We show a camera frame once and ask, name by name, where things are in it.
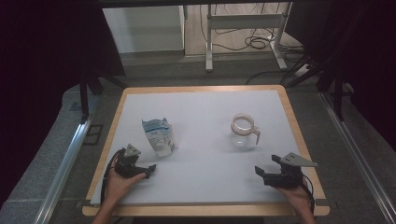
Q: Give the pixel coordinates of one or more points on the aluminium rail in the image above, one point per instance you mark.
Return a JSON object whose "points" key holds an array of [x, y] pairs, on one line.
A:
{"points": [[67, 158], [358, 155]]}

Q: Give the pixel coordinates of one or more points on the white cabinet panel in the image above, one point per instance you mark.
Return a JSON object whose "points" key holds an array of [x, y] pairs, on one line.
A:
{"points": [[143, 29]]}

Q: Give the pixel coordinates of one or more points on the person's left hand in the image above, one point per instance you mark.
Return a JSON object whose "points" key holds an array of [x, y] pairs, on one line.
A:
{"points": [[116, 186]]}

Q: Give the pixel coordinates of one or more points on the black metal stand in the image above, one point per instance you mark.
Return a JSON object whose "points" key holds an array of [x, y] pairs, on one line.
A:
{"points": [[84, 93], [337, 93]]}

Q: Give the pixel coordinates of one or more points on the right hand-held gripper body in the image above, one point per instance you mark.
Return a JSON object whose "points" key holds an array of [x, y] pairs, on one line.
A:
{"points": [[286, 179]]}

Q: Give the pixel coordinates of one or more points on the black curtain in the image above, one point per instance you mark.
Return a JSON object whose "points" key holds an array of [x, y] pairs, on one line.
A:
{"points": [[367, 46], [40, 62]]}

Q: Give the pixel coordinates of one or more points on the clear glass measuring cup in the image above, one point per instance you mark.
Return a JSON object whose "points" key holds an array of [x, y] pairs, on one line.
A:
{"points": [[243, 127]]}

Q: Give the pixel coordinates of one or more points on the white desk frame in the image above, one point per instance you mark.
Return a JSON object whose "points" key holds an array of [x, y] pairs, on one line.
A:
{"points": [[243, 21]]}

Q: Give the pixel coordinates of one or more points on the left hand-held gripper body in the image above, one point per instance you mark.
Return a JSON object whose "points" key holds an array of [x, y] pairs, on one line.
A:
{"points": [[126, 166]]}

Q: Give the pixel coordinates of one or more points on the person's right hand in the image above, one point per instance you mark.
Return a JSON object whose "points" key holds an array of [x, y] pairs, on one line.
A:
{"points": [[299, 197]]}

